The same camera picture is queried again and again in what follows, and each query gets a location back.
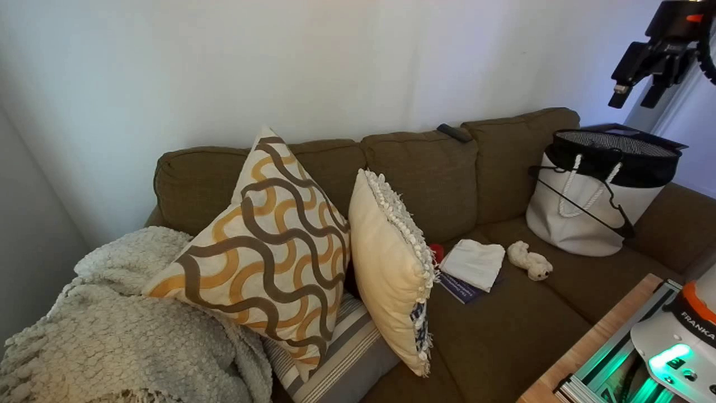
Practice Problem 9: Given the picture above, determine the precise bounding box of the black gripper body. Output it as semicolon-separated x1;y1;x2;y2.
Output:
611;36;701;89

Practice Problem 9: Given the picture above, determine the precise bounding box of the white towel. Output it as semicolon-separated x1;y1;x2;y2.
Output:
437;237;507;296

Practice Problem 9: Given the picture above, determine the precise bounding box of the white black laundry basket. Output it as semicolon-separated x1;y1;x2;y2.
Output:
523;122;688;261

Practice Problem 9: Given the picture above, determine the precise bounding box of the black remote control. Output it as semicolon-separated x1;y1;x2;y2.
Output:
434;122;474;145

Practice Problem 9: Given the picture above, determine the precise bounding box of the white plush toy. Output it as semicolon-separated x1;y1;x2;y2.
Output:
505;240;555;282

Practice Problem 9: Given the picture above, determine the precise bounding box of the purple book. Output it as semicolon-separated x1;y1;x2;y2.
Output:
431;265;487;308

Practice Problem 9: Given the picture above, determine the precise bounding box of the brown fabric sofa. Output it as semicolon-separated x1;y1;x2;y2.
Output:
142;108;716;403

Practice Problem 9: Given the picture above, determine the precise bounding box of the wooden table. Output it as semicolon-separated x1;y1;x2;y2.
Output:
516;272;667;403

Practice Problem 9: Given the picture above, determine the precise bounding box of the fringed cream blue patterned pillow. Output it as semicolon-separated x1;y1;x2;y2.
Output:
347;169;439;379

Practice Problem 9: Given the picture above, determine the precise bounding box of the grey striped cushion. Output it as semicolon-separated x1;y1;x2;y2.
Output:
264;290;400;403

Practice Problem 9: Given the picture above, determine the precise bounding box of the brown wave pattern pillow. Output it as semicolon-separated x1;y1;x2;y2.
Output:
141;127;353;383

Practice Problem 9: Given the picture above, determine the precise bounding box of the grey knitted throw blanket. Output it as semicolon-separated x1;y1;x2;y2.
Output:
0;225;276;403

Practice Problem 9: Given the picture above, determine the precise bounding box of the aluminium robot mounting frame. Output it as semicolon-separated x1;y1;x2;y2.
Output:
558;278;685;403

